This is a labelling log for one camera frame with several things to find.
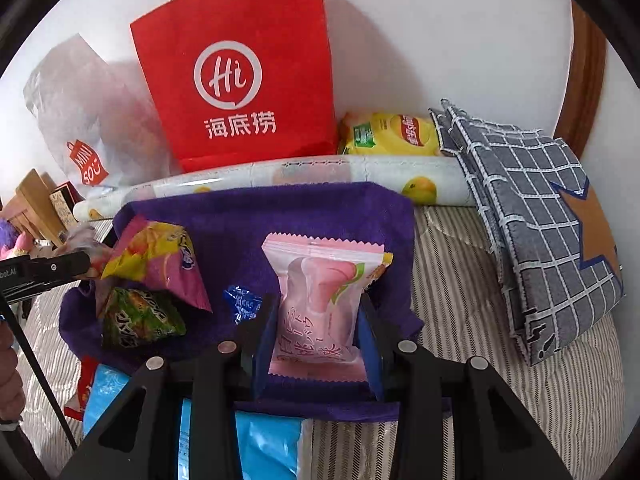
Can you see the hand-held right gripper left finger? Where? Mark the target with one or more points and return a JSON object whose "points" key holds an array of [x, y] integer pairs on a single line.
{"points": [[262, 357]]}

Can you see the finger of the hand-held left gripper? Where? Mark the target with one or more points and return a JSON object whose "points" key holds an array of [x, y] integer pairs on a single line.
{"points": [[60, 265]]}

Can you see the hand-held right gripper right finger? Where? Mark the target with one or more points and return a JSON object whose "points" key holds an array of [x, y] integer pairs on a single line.
{"points": [[372, 362]]}

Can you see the blue candy wrapper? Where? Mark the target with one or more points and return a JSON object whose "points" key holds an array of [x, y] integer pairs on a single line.
{"points": [[242, 302]]}

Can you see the pink and yellow snack packet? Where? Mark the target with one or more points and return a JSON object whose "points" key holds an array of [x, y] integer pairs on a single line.
{"points": [[160, 260]]}

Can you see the person's left hand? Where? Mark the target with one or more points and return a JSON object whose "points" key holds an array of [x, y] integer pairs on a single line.
{"points": [[9, 375]]}

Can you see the clear plastic wrapper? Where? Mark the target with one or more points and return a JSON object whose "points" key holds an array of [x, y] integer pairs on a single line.
{"points": [[82, 247]]}

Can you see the pink plush toy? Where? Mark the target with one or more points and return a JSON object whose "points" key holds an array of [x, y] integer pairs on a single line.
{"points": [[15, 240]]}

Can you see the patterned small box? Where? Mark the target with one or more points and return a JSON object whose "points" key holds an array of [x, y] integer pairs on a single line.
{"points": [[62, 205]]}

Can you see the wooden box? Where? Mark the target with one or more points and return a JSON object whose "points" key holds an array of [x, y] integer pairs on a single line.
{"points": [[35, 205]]}

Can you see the light blue packet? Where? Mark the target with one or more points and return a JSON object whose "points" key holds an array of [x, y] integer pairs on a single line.
{"points": [[270, 445]]}

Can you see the black rod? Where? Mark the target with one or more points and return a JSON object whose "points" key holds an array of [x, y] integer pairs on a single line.
{"points": [[35, 370]]}

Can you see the green snack packet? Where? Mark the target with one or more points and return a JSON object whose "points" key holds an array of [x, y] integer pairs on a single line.
{"points": [[140, 320]]}

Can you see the striped bed sheet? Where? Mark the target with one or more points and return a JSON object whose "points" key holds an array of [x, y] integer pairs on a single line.
{"points": [[460, 300]]}

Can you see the red snack packet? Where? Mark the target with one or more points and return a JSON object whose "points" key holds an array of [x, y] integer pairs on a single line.
{"points": [[85, 385]]}

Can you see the purple cloth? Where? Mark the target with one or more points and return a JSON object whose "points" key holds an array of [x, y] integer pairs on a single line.
{"points": [[225, 240]]}

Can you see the white plastic bag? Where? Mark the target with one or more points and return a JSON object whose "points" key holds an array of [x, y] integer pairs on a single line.
{"points": [[90, 110]]}

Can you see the fruit print paper roll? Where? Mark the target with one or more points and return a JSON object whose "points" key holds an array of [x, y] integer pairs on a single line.
{"points": [[375, 175]]}

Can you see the grey checked cushion with star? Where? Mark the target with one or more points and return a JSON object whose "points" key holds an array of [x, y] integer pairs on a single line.
{"points": [[530, 240]]}

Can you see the yellow chips bag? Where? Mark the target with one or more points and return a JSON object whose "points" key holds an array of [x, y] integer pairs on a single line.
{"points": [[385, 135]]}

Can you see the red paper bag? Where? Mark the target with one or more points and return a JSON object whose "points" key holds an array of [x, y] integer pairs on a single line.
{"points": [[250, 20]]}

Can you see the wooden headboard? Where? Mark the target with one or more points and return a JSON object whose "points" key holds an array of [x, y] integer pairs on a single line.
{"points": [[585, 70]]}

